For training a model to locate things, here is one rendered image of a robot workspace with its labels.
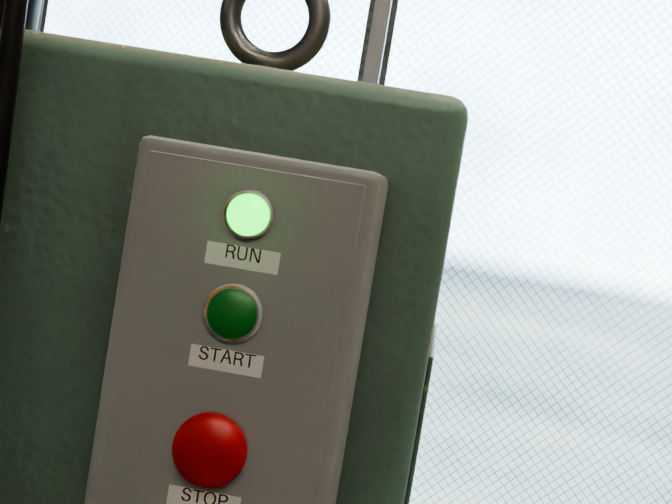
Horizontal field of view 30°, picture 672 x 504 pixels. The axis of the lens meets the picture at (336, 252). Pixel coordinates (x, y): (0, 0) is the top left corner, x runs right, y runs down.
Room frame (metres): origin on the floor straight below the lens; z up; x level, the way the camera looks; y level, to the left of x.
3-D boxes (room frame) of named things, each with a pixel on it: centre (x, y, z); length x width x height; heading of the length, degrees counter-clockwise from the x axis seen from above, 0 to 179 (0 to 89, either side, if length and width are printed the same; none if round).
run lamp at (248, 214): (0.50, 0.04, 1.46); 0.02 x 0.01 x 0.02; 85
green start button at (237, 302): (0.50, 0.04, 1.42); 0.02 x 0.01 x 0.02; 85
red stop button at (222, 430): (0.50, 0.04, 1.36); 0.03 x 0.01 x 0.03; 85
